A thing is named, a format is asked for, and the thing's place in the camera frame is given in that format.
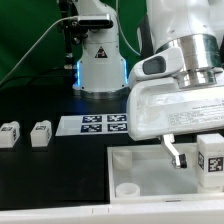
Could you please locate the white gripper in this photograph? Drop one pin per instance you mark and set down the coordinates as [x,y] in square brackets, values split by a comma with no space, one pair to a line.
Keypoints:
[159,108]

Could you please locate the white square tabletop part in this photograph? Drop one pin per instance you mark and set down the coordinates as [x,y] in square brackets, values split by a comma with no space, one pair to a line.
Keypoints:
[144,174]

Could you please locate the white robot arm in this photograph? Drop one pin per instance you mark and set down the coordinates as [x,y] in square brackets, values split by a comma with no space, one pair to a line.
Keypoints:
[178,87]

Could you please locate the white L-shaped obstacle fence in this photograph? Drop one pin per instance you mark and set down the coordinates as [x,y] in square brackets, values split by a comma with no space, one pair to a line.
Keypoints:
[186,212]

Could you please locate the white marker base plate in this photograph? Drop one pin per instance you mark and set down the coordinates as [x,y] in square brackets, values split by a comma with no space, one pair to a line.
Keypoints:
[92,124]

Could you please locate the black camera on stand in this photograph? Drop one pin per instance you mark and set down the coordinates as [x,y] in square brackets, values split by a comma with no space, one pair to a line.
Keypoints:
[79,17]

